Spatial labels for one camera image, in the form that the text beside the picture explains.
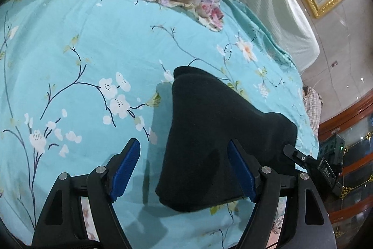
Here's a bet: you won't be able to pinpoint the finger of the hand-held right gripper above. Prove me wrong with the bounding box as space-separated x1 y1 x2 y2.
282 144 318 171

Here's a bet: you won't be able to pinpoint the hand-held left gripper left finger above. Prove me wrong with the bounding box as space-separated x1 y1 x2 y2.
31 137 141 249

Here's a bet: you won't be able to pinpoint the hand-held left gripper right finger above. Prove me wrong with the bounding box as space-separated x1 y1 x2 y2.
227 139 336 249

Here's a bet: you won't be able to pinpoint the black pants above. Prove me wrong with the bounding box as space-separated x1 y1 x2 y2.
154 65 298 213

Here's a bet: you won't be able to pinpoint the wooden glass cabinet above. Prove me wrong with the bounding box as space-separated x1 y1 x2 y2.
317 88 373 241

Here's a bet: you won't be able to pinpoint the plaid cloth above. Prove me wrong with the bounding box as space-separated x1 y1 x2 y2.
301 85 324 133

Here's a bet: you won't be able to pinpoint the teal floral bed sheet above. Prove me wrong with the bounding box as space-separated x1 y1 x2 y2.
0 0 320 249

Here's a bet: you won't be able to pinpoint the white padded headboard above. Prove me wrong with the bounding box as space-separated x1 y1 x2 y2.
201 0 321 74

